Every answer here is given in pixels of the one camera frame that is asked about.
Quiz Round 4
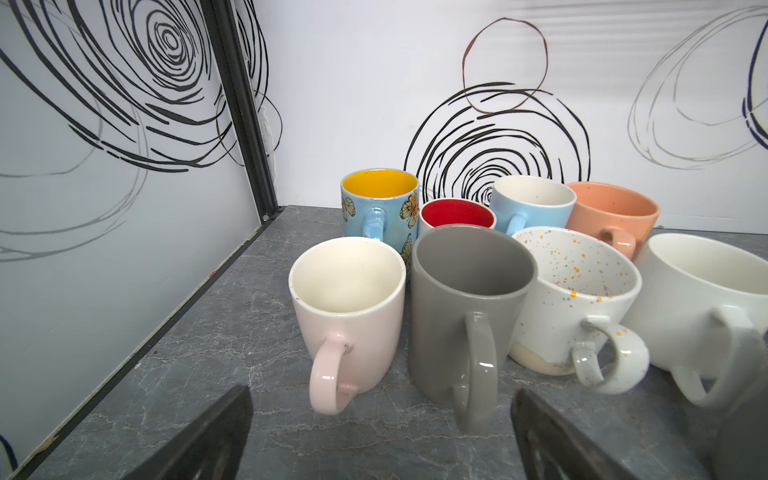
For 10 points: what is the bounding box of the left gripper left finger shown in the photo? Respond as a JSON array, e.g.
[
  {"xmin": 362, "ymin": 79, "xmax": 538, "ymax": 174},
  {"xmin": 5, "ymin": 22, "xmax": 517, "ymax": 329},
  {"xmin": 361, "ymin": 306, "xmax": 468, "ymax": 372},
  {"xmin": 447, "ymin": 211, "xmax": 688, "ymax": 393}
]
[{"xmin": 125, "ymin": 384, "xmax": 253, "ymax": 479}]

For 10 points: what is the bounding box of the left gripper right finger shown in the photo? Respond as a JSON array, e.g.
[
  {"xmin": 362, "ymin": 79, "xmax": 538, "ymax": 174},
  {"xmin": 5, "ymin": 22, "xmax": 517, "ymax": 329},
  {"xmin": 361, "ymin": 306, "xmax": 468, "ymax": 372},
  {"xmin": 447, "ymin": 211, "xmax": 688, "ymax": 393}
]
[{"xmin": 510, "ymin": 388, "xmax": 635, "ymax": 479}]

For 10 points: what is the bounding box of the large grey mug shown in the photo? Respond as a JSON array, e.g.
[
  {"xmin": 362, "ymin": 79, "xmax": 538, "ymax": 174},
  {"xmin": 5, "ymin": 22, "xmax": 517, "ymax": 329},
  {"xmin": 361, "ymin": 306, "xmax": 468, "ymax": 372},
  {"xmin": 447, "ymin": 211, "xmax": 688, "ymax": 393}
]
[{"xmin": 408, "ymin": 225, "xmax": 538, "ymax": 435}]

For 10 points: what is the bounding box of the white mug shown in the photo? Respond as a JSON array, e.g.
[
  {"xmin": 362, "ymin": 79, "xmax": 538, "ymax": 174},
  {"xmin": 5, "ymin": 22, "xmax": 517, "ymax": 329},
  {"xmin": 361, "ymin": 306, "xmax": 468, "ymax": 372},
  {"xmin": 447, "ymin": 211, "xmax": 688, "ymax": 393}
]
[{"xmin": 622, "ymin": 233, "xmax": 767, "ymax": 409}]

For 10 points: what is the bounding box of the pink mug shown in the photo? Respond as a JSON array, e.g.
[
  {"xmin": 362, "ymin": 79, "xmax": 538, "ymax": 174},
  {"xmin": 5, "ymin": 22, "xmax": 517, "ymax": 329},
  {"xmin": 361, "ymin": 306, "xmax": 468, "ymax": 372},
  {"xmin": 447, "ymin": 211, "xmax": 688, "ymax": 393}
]
[{"xmin": 288, "ymin": 237, "xmax": 406, "ymax": 415}]

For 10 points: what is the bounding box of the peach mug cream base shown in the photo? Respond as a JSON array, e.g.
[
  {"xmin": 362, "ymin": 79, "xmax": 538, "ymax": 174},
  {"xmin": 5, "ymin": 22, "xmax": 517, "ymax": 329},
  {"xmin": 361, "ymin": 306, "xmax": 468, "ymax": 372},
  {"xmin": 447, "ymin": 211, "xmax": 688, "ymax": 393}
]
[{"xmin": 566, "ymin": 182, "xmax": 661, "ymax": 260}]

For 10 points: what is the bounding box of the light blue mug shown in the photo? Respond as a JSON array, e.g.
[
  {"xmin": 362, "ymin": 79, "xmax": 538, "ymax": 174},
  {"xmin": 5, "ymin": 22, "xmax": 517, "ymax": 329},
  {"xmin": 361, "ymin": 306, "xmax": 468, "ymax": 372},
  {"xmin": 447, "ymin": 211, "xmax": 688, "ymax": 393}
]
[{"xmin": 490, "ymin": 175, "xmax": 577, "ymax": 235}]

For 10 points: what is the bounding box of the cream mug red inside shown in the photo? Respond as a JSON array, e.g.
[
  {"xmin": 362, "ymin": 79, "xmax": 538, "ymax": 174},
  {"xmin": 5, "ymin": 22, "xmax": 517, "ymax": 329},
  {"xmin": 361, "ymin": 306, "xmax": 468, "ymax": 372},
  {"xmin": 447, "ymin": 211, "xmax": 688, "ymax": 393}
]
[{"xmin": 418, "ymin": 198, "xmax": 497, "ymax": 236}]

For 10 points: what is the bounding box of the blue patterned mug yellow inside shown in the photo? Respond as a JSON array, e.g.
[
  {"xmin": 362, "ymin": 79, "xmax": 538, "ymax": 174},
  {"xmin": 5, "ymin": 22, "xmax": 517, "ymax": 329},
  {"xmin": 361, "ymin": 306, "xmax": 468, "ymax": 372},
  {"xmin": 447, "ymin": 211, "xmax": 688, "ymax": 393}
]
[{"xmin": 340, "ymin": 168, "xmax": 420, "ymax": 272}]

